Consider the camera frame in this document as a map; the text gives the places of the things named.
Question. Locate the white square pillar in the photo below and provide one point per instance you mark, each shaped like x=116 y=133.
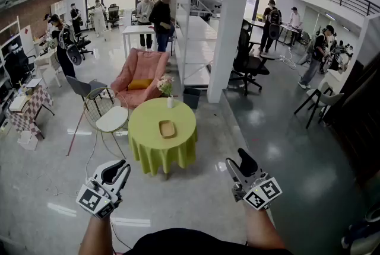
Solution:
x=228 y=25

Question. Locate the person's left forearm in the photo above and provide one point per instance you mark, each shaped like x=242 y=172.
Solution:
x=93 y=236

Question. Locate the pink white flower bouquet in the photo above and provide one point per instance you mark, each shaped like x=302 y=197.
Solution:
x=165 y=86

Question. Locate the dark wooden counter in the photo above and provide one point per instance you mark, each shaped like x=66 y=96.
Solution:
x=359 y=117

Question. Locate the yellow cushion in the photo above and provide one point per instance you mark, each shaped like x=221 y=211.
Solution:
x=139 y=84

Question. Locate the white ribbed vase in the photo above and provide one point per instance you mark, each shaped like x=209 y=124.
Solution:
x=170 y=102

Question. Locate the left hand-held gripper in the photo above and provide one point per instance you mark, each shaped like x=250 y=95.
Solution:
x=95 y=202

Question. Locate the white rectangular table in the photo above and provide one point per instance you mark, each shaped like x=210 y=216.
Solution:
x=138 y=30

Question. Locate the pink padded lounge chair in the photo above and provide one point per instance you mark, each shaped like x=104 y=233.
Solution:
x=142 y=67

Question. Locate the black office chair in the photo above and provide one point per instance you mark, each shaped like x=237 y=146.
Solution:
x=246 y=64
x=113 y=13
x=83 y=43

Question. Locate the white metal shelving rack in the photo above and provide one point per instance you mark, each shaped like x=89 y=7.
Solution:
x=193 y=40

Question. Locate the green round table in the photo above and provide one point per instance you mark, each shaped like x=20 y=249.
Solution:
x=148 y=132

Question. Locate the person's right forearm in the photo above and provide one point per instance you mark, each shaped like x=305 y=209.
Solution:
x=261 y=227

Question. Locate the grey side chair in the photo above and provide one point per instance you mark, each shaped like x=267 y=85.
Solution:
x=78 y=86

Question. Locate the dark trash bin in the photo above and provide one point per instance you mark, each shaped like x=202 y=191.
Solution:
x=191 y=98

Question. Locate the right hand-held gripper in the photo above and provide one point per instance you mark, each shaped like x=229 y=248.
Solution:
x=261 y=193

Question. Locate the red floor stick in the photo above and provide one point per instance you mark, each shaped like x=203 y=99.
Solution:
x=75 y=135

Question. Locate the small wooden tray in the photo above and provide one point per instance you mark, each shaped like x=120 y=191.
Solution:
x=167 y=129

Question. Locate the white chair black legs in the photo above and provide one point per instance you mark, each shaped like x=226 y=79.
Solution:
x=316 y=95

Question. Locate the white floor box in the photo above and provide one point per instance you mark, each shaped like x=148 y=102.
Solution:
x=28 y=141

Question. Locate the person's black shirt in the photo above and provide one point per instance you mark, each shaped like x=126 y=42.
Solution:
x=193 y=243

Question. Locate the checkered cloth table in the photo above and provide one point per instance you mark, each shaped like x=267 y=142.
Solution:
x=38 y=99

